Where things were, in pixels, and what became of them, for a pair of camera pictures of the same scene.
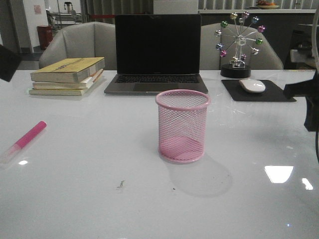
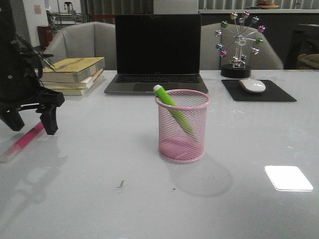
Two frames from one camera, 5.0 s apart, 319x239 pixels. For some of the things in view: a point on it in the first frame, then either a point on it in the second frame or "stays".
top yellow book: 68,70 stays
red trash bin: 45,33 stays
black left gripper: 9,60 → 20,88
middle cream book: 84,84 stays
